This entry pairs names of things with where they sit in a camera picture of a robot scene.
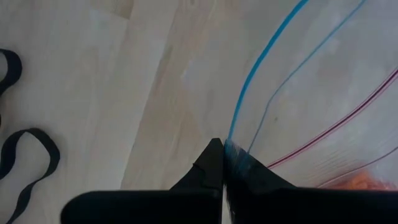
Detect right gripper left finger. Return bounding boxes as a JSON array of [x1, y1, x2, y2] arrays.
[[60, 138, 224, 224]]

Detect clear plastic zip bag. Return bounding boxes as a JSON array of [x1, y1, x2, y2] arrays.
[[167, 0, 398, 190]]

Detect black cable loop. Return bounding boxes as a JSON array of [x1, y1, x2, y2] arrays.
[[0, 48, 62, 224]]

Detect orange rubber bands bunch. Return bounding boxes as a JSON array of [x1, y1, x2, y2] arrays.
[[329, 170, 398, 191]]

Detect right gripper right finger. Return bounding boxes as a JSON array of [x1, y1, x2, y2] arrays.
[[223, 141, 398, 224]]

